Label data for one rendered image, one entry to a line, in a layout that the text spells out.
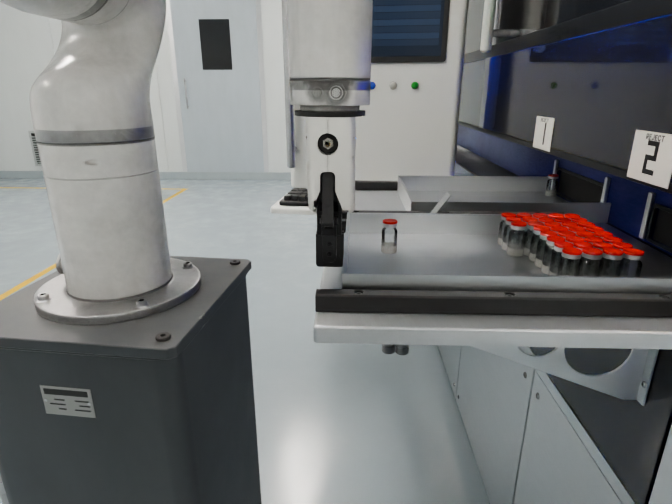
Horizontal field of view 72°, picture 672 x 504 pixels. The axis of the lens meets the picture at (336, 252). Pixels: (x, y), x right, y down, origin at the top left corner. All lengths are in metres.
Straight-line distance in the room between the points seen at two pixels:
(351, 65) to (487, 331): 0.29
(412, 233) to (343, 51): 0.36
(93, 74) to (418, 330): 0.41
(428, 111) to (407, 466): 1.07
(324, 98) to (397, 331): 0.24
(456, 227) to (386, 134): 0.70
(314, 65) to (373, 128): 0.94
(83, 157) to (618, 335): 0.56
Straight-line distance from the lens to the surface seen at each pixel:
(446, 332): 0.47
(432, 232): 0.75
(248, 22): 6.11
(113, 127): 0.54
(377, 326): 0.46
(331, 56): 0.47
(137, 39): 0.61
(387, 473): 1.57
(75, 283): 0.60
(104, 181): 0.55
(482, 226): 0.76
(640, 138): 0.71
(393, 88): 1.40
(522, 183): 1.13
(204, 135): 6.25
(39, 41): 7.07
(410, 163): 1.42
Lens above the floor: 1.10
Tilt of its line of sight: 19 degrees down
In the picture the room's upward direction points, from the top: straight up
